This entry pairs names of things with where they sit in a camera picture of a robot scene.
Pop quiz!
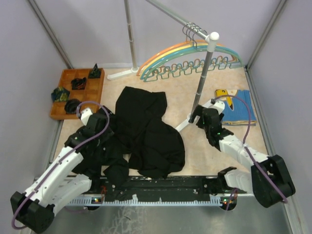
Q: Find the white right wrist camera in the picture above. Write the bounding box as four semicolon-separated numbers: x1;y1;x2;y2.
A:
210;99;225;115

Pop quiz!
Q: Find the white clothes rack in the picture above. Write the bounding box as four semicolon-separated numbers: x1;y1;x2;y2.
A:
107;0;220;132

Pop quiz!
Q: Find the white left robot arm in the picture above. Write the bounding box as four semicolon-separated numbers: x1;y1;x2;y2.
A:
10;108;113;234

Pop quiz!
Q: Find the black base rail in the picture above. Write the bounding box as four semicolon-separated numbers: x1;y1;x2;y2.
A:
98;176;233;202

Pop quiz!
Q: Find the green floral folded cloth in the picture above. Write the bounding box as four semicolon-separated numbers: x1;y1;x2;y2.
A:
51;86;70;102

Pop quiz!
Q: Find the black t-shirt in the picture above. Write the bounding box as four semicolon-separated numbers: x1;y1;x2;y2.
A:
115;86;185;178

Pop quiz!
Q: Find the blue yellow folded shirt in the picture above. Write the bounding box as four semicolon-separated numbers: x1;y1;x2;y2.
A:
215;89;257;126

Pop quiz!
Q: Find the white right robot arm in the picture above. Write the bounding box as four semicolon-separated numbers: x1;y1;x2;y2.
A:
189;102;296;208

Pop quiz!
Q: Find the black button-up shirt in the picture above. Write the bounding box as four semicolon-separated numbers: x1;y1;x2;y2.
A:
64;109;129;193

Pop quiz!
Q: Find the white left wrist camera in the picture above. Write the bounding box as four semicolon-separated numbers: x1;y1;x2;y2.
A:
79;108;93;126

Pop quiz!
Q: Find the dark green pointed cloth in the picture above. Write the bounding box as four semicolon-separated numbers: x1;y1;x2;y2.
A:
88;63;101;78

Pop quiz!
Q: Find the dark orange patterned cloth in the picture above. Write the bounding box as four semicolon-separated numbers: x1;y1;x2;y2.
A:
71;77;87;90

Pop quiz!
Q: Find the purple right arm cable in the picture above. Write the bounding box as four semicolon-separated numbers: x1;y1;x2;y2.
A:
211;94;288;212

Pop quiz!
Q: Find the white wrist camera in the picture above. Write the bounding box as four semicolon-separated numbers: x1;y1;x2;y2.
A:
79;108;93;126
210;99;225;115

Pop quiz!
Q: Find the green hanger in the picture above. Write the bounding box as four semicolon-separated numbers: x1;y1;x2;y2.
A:
142;46;243;83

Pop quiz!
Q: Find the orange hanger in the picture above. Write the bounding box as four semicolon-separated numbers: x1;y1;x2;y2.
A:
136;41;238;76

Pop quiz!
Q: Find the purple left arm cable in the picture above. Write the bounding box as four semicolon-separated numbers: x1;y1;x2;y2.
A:
11;101;111;230

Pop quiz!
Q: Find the wooden compartment tray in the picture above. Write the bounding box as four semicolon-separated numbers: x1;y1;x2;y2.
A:
50;68;105;120

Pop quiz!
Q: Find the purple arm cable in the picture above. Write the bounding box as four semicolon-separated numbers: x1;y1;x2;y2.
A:
211;94;288;212
11;101;111;230

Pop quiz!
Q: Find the yellow hanger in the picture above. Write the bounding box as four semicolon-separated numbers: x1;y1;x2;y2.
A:
138;43;238;78

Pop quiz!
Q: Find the rolled black tie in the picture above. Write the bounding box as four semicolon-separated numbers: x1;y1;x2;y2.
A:
64;98;81;114

